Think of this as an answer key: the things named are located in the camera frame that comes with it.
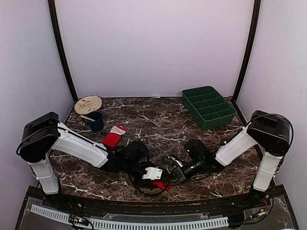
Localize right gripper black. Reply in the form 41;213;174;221
164;157;204;186

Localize red santa sock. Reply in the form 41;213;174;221
151;180;172;191

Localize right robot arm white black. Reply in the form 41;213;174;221
164;110;294;208

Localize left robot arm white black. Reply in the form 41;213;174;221
16;112;171;209

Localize green compartment tray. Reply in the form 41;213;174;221
182;86;236;130

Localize dark blue cup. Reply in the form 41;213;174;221
87;111;104;132

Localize wooden stick in cup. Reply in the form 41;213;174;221
80;115;95;122

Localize beige floral plate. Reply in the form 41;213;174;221
74;96;102;115

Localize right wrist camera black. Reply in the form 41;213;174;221
184;139;212;160

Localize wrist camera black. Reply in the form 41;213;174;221
184;139;212;160
124;141;150;162

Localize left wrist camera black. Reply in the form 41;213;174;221
124;141;150;162

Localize white slotted cable duct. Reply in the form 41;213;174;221
30;205;229;230

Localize black front rail base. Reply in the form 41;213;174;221
15;185;299;230

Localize right black frame post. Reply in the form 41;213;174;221
232;0;261;103

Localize black frame post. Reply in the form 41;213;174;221
232;0;261;103
48;0;79;102

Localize left black frame post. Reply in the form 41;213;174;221
48;0;79;102

